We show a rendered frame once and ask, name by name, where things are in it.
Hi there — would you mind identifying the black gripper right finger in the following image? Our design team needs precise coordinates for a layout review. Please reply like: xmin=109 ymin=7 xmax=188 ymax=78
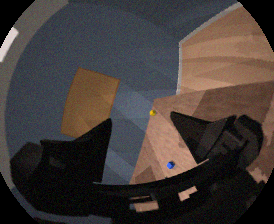
xmin=169 ymin=112 xmax=238 ymax=165

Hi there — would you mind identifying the blue block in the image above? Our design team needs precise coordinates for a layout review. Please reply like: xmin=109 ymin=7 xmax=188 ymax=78
xmin=166 ymin=161 xmax=174 ymax=169

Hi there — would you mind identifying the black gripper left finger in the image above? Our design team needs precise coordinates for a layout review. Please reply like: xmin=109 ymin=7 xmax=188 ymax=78
xmin=40 ymin=117 xmax=112 ymax=184

